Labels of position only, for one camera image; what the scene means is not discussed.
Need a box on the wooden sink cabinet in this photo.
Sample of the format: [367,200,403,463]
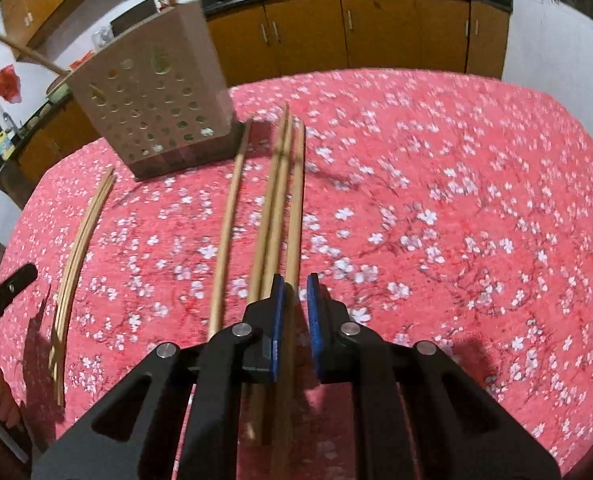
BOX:
[0,95,102,211]

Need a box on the wooden kitchen base cabinet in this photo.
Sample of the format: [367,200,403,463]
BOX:
[204,0,512,88]

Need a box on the red floral tablecloth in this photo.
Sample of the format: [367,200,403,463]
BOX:
[0,69,593,480]

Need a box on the green bowl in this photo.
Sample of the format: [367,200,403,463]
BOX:
[46,75,72,101]

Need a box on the red plastic bag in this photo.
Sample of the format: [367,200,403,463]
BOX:
[0,65,21,103]

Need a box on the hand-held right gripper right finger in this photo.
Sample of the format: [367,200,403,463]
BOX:
[307,273,561,480]

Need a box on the beige perforated utensil holder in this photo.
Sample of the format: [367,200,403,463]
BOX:
[65,0,244,182]

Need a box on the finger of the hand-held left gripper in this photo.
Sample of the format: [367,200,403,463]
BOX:
[0,263,38,346]

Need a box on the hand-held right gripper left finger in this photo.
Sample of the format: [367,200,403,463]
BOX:
[30,274,286,480]

